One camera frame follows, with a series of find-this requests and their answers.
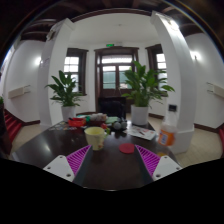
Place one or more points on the green flat box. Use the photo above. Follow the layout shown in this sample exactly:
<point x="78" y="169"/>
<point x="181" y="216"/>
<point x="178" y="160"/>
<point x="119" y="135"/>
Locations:
<point x="112" y="119"/>

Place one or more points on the dark framed window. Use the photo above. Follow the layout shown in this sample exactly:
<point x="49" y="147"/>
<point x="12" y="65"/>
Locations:
<point x="160" y="61"/>
<point x="71" y="65"/>

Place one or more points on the pale yellow mug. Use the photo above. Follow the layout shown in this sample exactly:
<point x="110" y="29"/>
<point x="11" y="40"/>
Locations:
<point x="95" y="136"/>

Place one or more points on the red carpeted stairs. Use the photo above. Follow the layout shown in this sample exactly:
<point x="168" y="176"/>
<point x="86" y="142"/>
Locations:
<point x="12" y="125"/>

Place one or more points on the orange drink bottle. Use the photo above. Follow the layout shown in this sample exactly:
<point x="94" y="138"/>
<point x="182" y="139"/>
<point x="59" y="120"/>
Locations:
<point x="166" y="135"/>

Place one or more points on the dark wooden glazed door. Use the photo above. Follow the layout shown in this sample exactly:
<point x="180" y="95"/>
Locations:
<point x="111" y="76"/>

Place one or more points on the small potted plant white pot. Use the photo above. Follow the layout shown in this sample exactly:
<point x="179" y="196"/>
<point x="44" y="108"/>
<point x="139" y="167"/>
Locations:
<point x="66" y="93"/>

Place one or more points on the white printed leaflet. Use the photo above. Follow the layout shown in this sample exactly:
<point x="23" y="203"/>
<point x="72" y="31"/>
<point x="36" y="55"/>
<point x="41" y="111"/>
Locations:
<point x="141" y="132"/>

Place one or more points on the small red green toy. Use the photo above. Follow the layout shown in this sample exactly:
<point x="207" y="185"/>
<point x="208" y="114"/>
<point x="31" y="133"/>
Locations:
<point x="106" y="128"/>

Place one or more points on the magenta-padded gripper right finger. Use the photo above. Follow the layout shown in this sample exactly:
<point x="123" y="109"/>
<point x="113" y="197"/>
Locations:
<point x="166" y="166"/>

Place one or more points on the green exit sign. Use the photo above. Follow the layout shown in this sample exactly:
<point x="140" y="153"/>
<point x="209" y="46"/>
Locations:
<point x="110" y="45"/>

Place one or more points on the red round coaster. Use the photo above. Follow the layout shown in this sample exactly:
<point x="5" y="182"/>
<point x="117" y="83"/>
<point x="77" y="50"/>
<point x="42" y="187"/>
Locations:
<point x="127" y="148"/>

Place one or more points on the large potted plant white pot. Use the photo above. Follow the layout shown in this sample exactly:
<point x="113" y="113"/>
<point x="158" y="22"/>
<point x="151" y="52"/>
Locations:
<point x="141" y="86"/>

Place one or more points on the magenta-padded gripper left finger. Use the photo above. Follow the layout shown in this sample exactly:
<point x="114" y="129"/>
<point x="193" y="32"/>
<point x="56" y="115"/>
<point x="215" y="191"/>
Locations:
<point x="56" y="166"/>

